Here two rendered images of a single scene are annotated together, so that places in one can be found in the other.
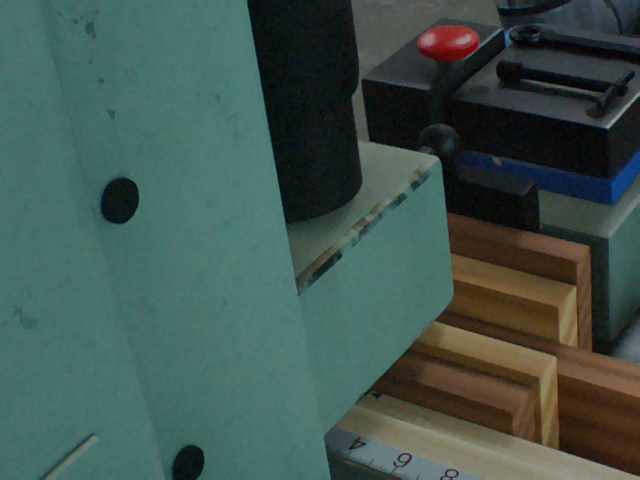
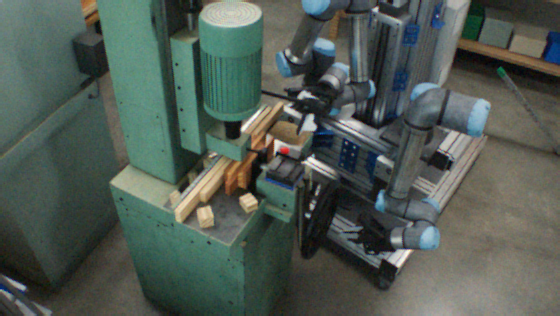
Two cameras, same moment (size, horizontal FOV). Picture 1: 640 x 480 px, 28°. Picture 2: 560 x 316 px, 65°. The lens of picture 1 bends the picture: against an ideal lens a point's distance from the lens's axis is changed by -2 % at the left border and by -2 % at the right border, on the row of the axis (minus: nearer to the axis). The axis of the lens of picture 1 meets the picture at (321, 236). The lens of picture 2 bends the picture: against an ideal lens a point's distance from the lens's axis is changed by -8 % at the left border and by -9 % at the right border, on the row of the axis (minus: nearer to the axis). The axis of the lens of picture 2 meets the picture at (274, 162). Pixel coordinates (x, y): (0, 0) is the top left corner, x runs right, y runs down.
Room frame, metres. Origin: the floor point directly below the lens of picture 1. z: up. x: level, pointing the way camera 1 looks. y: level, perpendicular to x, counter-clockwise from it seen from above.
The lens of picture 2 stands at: (0.26, -1.17, 2.05)
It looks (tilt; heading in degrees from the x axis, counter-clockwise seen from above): 44 degrees down; 76
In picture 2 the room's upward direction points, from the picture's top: 3 degrees clockwise
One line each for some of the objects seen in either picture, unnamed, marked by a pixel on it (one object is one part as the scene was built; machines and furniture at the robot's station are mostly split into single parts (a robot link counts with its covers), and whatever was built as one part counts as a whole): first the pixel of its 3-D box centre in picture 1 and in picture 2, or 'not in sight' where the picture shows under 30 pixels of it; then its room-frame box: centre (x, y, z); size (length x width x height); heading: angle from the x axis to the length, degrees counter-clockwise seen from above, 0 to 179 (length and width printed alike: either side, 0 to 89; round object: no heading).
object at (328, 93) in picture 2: not in sight; (320, 98); (0.74, 0.09, 1.09); 0.12 x 0.09 x 0.08; 50
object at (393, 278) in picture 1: (278, 316); (228, 143); (0.41, 0.02, 0.99); 0.14 x 0.07 x 0.09; 140
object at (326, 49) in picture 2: not in sight; (320, 55); (0.88, 0.53, 0.98); 0.13 x 0.12 x 0.14; 15
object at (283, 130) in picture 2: not in sight; (289, 129); (0.65, 0.14, 0.92); 0.14 x 0.09 x 0.04; 140
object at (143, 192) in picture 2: not in sight; (206, 182); (0.33, 0.09, 0.76); 0.57 x 0.45 x 0.09; 140
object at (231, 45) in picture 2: not in sight; (231, 61); (0.42, 0.01, 1.32); 0.18 x 0.18 x 0.31
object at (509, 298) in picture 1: (419, 315); (251, 165); (0.48, -0.04, 0.93); 0.15 x 0.02 x 0.07; 50
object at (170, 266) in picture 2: not in sight; (212, 246); (0.33, 0.08, 0.36); 0.58 x 0.45 x 0.71; 140
